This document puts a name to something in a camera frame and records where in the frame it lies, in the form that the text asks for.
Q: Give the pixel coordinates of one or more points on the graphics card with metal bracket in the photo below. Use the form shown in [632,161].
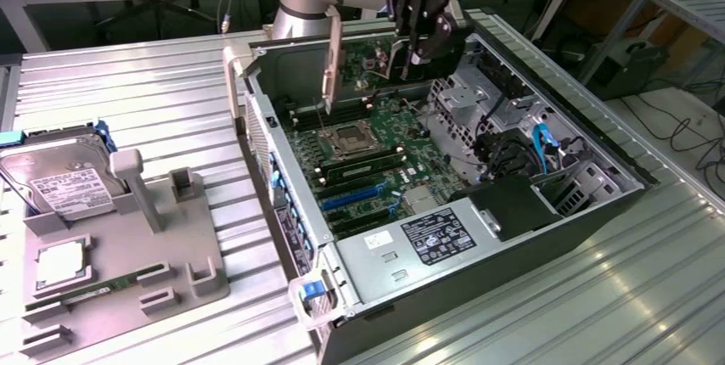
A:
[362,59]

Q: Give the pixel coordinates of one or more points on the silver disk bay cage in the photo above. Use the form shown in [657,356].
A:
[461,99]

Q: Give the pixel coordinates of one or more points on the green motherboard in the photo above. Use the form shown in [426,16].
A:
[390,136]

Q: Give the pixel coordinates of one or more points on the CPU socket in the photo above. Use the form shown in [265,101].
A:
[346,137]

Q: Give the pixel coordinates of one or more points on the black box device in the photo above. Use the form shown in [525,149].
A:
[629,68]

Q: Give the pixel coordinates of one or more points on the installed RAM stick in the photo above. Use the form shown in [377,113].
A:
[362,166]

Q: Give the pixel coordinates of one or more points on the blue expansion slot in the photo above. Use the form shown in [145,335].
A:
[354,196]

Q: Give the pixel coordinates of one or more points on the black fan shroud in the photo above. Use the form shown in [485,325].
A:
[513,208]

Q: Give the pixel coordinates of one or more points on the grey power supply unit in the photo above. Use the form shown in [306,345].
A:
[420,246]

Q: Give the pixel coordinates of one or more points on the open black PC case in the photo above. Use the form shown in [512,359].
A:
[430,322]

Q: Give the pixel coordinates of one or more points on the hard disk with blue carrier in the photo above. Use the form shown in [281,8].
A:
[54,174]

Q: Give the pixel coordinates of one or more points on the grey parts rack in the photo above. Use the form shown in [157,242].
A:
[142,254]

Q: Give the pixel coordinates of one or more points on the green RAM stick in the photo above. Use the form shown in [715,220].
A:
[102,288]

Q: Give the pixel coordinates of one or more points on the CPU chip silver lid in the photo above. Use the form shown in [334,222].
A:
[62,265]

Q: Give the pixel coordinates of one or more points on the metal slat shelf frame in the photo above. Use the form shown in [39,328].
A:
[680,4]

